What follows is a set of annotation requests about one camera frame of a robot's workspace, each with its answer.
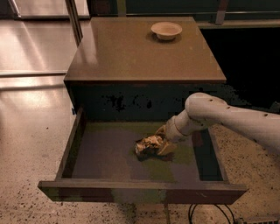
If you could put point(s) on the metal vertical post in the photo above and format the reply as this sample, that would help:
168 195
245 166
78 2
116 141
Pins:
74 20

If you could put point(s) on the white ceramic bowl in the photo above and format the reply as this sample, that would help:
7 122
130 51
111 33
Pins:
166 30

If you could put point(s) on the open top drawer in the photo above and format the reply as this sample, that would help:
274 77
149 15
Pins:
100 165

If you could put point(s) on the grey floor power strip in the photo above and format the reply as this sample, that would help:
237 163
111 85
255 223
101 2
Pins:
270 219

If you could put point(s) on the dark brown drawer cabinet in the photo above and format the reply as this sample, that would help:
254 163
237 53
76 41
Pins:
123 72

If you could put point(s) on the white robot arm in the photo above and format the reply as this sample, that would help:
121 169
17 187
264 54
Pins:
203 110

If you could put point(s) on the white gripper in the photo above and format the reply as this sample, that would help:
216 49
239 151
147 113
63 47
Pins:
172 133

